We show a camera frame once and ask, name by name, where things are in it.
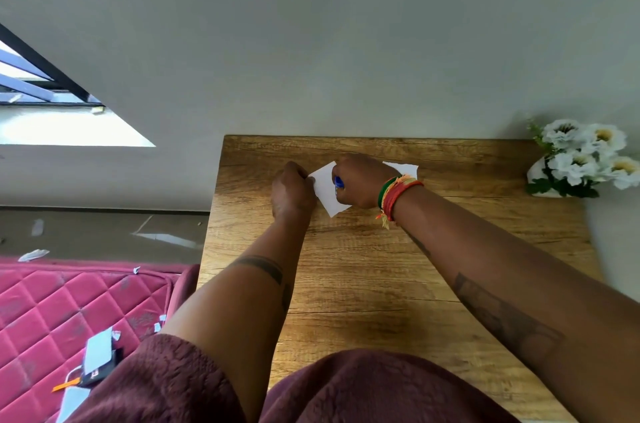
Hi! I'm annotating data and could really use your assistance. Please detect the red green woven bracelets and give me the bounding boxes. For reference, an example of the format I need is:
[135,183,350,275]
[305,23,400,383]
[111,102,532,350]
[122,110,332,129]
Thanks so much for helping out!
[375,174,425,231]

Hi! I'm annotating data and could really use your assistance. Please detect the white paper piece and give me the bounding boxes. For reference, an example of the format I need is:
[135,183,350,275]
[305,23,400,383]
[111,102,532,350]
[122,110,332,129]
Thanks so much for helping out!
[307,161,353,218]
[382,161,420,181]

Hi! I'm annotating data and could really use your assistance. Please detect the black device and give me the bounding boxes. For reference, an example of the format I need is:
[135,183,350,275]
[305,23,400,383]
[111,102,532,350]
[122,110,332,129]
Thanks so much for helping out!
[77,347,125,390]

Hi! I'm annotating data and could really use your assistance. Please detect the person's left forearm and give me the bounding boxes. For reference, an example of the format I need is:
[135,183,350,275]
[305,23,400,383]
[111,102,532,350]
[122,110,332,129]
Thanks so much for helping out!
[159,215,319,423]

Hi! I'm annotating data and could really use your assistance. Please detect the white artificial flowers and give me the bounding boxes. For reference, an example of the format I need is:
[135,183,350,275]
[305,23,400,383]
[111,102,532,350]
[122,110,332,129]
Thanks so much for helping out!
[525,117,640,200]

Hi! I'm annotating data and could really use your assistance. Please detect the pink quilted mattress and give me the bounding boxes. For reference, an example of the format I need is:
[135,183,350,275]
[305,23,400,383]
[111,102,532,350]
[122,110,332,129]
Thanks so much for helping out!
[0,257,201,423]

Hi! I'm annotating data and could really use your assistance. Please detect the person's right hand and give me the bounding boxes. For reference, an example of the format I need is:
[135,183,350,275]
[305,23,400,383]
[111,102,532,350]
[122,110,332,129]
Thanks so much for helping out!
[331,153,401,211]

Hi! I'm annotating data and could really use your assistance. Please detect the white flower pot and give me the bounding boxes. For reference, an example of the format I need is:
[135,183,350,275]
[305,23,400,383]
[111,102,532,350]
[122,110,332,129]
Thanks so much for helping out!
[525,156,563,200]

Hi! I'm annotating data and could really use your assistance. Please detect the person's right forearm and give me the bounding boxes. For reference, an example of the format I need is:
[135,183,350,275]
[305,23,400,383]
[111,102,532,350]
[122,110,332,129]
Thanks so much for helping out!
[392,185,640,423]

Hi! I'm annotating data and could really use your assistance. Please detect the person's left hand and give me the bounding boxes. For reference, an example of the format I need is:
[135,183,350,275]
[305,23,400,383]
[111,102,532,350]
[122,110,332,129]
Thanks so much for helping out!
[270,160,317,226]

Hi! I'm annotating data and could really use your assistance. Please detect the maroon fleece garment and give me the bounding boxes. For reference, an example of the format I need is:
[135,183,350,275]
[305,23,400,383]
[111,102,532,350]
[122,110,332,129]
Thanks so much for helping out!
[67,333,521,423]

